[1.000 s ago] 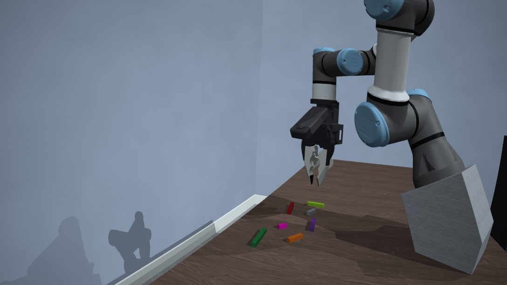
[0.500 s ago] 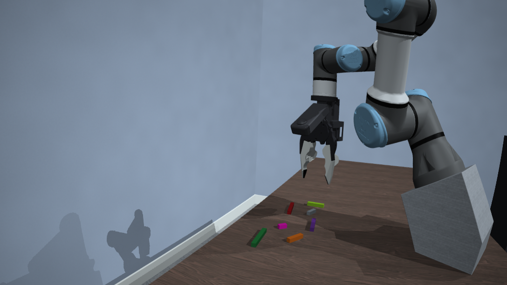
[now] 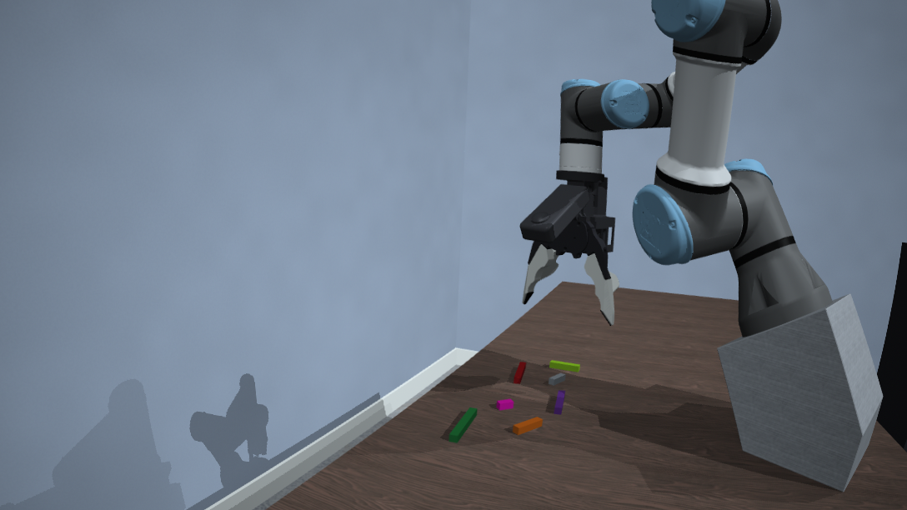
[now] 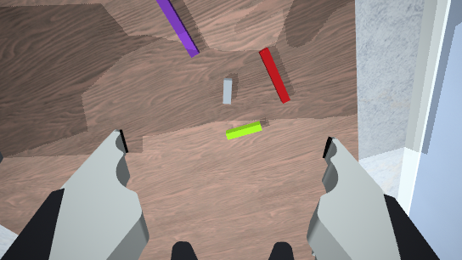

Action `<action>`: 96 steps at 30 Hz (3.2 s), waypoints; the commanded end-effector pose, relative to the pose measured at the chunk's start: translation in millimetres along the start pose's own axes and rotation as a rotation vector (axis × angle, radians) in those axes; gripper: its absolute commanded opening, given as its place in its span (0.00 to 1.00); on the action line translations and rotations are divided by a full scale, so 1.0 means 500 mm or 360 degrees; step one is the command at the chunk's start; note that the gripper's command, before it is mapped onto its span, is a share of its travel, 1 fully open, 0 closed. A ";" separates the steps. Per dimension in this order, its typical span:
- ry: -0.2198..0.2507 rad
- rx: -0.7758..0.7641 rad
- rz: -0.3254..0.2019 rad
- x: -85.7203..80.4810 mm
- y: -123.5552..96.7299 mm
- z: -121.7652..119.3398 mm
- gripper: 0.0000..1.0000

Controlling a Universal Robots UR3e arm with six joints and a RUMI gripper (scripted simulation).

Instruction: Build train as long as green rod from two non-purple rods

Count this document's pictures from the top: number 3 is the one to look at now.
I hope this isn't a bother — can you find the orange rectangular rod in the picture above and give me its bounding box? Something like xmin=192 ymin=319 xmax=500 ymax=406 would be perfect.
xmin=513 ymin=417 xmax=543 ymax=435

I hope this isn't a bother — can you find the purple rod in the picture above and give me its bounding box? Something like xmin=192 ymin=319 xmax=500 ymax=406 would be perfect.
xmin=554 ymin=390 xmax=565 ymax=415

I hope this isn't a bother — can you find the red rod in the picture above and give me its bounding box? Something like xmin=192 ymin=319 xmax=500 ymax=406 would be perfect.
xmin=514 ymin=362 xmax=526 ymax=384

